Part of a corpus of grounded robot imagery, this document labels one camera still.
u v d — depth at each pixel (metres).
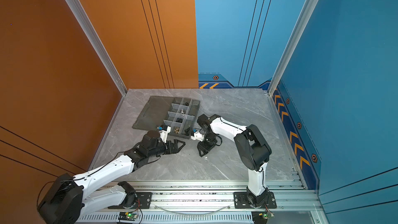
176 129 0.97
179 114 1.04
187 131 0.96
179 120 1.02
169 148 0.72
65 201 0.40
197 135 0.83
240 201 0.72
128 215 0.71
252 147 0.50
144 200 0.73
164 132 0.76
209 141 0.77
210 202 0.75
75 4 0.76
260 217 0.70
